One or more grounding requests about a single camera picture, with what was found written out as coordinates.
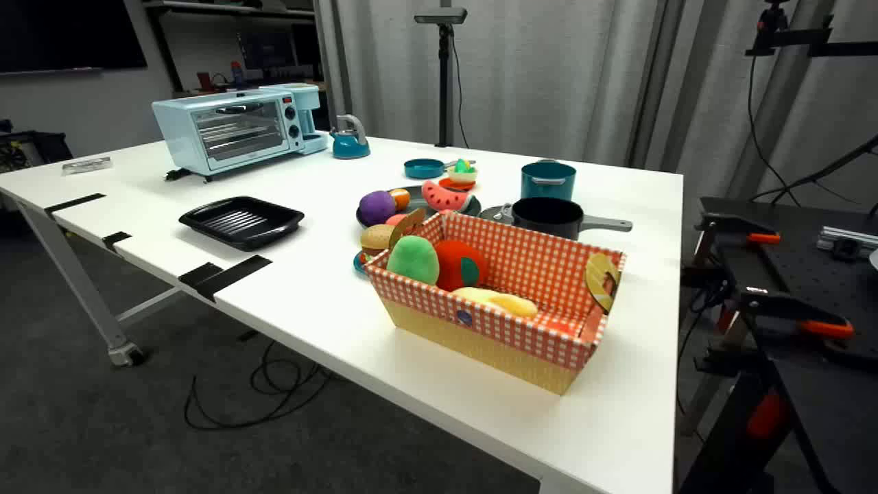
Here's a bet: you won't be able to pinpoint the round glass lid grey handle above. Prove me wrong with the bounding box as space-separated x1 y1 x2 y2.
476 200 516 229

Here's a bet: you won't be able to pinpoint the red plush tomato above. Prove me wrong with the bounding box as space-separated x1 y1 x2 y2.
434 236 494 293

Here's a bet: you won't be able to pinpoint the green plush avocado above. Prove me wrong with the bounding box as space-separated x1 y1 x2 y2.
387 234 441 285

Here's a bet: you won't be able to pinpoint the brown plush pastry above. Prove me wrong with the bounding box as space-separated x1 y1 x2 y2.
387 210 427 252

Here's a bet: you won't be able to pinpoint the plush watermelon slice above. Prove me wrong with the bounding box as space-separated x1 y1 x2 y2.
420 179 474 215

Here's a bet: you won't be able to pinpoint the purple plush eggplant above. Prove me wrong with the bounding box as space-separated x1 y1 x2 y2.
353 190 397 229

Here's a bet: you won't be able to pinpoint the yellow plush banana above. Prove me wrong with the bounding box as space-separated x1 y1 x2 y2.
449 285 540 321

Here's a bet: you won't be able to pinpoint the teal shallow pan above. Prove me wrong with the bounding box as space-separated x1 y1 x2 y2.
400 156 448 182

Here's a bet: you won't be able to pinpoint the orange gingham cardboard basket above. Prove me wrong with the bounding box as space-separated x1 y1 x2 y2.
364 210 627 399

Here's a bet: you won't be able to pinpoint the teal toy kettle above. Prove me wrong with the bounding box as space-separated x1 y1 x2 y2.
330 112 374 163

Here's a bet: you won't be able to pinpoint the brown plush cookie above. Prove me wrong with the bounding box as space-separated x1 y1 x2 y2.
585 251 625 315

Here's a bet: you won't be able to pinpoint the black baking tray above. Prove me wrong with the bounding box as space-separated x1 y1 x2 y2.
179 196 308 252

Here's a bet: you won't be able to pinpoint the wide black tape patch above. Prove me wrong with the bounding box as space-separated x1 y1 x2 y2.
179 252 273 302

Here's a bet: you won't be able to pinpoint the grey curtain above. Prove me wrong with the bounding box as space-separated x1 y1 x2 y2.
316 0 878 215

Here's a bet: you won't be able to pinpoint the light blue toaster oven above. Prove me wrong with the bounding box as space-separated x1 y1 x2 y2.
150 82 330 182

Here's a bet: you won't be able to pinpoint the dark shelf unit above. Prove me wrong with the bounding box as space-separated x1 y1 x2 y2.
139 0 324 97

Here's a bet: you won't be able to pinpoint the white table leg with caster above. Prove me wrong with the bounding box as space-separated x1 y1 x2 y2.
11 196 184 370

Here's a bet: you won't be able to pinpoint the white table label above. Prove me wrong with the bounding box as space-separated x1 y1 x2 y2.
61 156 114 179

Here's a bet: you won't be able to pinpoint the long black tape strip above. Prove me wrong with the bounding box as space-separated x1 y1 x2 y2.
43 190 106 216

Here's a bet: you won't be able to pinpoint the black side stand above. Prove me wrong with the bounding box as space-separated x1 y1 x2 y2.
677 196 878 494

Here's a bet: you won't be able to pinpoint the teal pot grey handles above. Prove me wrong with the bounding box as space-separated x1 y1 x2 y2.
518 160 579 204

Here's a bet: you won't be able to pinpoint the black tripod camera stand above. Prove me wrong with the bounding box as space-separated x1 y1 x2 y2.
411 0 468 149

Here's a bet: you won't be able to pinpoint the black floor cable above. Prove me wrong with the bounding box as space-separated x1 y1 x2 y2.
180 340 336 435

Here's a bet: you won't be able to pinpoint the black clamp orange handle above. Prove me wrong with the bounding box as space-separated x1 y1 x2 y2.
696 212 785 256
726 285 858 348

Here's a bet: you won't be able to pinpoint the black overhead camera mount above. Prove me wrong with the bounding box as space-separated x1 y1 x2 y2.
743 0 878 60

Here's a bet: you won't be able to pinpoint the black wall monitor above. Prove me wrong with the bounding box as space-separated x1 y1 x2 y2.
0 0 147 75

